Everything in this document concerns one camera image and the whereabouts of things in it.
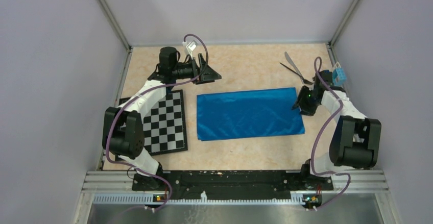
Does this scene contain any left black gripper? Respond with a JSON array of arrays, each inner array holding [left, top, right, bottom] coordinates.
[[172, 53, 221, 84]]

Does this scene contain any blue satin napkin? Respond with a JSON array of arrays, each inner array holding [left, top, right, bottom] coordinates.
[[196, 87, 305, 141]]

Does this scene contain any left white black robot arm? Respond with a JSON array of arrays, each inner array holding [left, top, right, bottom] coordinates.
[[102, 46, 221, 190]]

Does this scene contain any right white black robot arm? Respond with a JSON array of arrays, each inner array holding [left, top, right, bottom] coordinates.
[[292, 80, 381, 189]]

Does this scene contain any colourful toy block set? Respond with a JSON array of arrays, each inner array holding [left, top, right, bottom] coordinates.
[[321, 62, 347, 87]]

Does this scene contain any black white checkerboard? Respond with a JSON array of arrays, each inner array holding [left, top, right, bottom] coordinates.
[[117, 89, 189, 160]]

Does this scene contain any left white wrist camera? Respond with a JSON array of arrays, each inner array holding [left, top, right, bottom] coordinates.
[[182, 40, 198, 59]]

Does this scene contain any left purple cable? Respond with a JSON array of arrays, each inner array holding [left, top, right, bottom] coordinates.
[[105, 33, 210, 211]]

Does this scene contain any purple cable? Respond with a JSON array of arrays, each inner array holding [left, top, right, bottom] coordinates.
[[105, 33, 210, 211], [309, 57, 351, 211]]

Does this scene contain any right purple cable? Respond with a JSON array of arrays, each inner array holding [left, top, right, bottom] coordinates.
[[309, 57, 351, 211]]

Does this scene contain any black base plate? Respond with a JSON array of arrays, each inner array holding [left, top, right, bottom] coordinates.
[[132, 170, 333, 201]]

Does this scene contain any aluminium front rail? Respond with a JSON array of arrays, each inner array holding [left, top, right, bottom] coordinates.
[[74, 170, 401, 223]]

